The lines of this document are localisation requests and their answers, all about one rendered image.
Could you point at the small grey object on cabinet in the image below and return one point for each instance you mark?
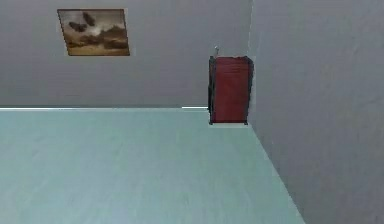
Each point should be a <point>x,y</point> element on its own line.
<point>216,51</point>

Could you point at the brown framed cloud picture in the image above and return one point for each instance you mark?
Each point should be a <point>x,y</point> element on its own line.
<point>95,33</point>

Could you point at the red cabinet with black frame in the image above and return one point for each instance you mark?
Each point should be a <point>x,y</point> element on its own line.
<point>230,90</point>

